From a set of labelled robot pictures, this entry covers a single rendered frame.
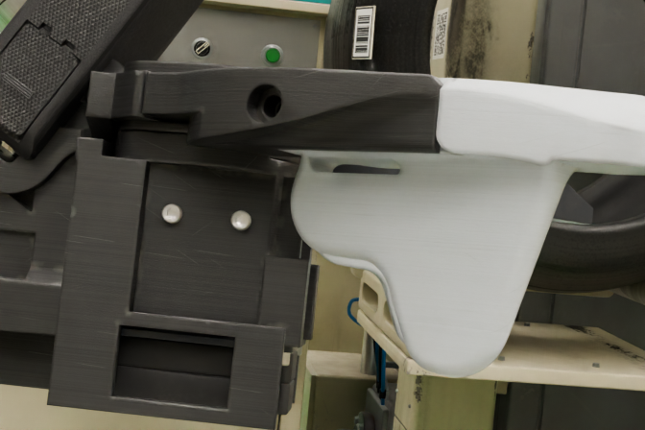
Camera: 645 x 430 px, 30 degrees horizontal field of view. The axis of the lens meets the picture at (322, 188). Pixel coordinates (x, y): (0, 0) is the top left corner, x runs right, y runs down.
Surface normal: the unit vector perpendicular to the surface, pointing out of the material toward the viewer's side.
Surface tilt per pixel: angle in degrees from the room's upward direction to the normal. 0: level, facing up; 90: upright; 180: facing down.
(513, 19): 90
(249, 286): 82
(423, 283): 83
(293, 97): 82
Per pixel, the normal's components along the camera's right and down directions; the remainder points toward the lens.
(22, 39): 0.00, -0.11
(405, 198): -0.58, -0.13
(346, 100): -0.25, -0.04
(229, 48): 0.13, 0.07
